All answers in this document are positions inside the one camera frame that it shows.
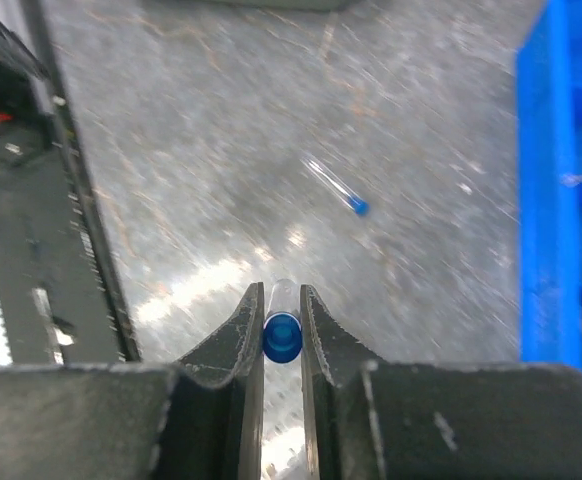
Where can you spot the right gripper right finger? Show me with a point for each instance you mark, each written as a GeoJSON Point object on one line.
{"type": "Point", "coordinates": [367, 418]}

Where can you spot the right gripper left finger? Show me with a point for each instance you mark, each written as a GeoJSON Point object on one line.
{"type": "Point", "coordinates": [200, 417]}

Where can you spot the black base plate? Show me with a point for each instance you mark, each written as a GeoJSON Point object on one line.
{"type": "Point", "coordinates": [60, 295]}

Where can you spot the blue cap test tube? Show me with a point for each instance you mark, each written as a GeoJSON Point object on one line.
{"type": "Point", "coordinates": [282, 330]}
{"type": "Point", "coordinates": [337, 186]}

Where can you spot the blue divided storage bin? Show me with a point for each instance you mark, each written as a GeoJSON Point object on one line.
{"type": "Point", "coordinates": [549, 108]}

